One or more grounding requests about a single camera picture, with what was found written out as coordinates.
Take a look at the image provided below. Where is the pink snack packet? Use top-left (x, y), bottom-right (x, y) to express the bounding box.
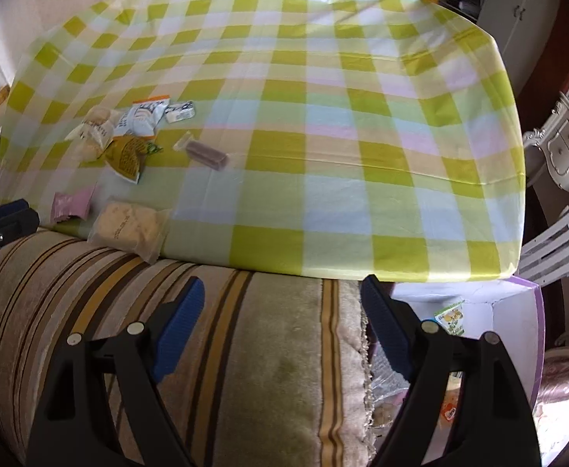
top-left (51, 186), bottom-right (96, 225)

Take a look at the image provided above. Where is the small white blue-print packet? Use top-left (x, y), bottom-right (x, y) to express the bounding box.
top-left (164, 100), bottom-right (198, 124)

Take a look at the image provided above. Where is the clear rice cracker packet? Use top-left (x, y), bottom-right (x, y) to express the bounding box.
top-left (65, 124), bottom-right (116, 162)
top-left (81, 106), bottom-right (120, 130)

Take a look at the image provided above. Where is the ornate white dresser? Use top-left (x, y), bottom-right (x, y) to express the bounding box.
top-left (522, 78), bottom-right (569, 195)

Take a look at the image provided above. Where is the brown wooden door frame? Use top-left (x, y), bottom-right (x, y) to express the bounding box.
top-left (513, 0), bottom-right (569, 108)

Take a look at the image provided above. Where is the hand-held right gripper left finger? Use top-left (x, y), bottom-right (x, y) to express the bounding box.
top-left (28, 276), bottom-right (206, 467)

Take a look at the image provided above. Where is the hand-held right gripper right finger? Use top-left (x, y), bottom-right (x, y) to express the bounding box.
top-left (359, 274), bottom-right (543, 467)

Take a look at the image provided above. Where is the green lemon print packet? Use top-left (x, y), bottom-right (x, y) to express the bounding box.
top-left (432, 302), bottom-right (466, 337)

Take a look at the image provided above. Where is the beige cake clear packet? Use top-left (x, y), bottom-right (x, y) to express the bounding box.
top-left (87, 197), bottom-right (173, 264)

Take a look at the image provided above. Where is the white striped orange-edged packet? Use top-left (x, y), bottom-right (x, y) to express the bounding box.
top-left (116, 95), bottom-right (171, 138)

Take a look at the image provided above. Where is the mauve patterned cloth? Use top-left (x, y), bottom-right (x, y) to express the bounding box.
top-left (532, 335), bottom-right (569, 429)

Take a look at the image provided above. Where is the yellow brown snack packet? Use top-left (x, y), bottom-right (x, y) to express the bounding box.
top-left (97, 135), bottom-right (163, 184)

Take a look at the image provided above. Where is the brown bar clear wrapper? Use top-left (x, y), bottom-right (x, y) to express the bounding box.
top-left (173, 132), bottom-right (230, 172)

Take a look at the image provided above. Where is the white slatted stool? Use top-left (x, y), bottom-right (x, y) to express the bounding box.
top-left (518, 207), bottom-right (569, 288)

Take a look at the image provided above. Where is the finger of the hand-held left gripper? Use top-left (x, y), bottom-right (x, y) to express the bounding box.
top-left (0, 198), bottom-right (30, 222)
top-left (0, 208), bottom-right (40, 260)

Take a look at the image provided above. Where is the white box purple rim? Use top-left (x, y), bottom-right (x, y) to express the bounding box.
top-left (369, 275), bottom-right (545, 467)

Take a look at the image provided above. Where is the green checked tablecloth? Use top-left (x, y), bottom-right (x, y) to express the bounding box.
top-left (0, 0), bottom-right (528, 283)

